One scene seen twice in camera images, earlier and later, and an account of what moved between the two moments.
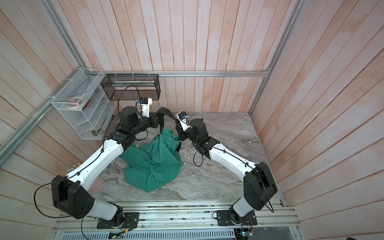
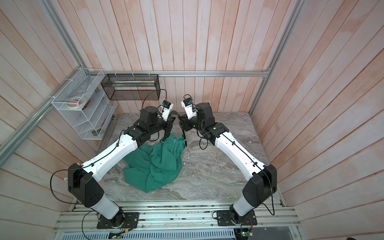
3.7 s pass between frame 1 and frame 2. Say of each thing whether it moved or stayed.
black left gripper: moved
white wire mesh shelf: stayed
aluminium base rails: stayed
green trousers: stayed
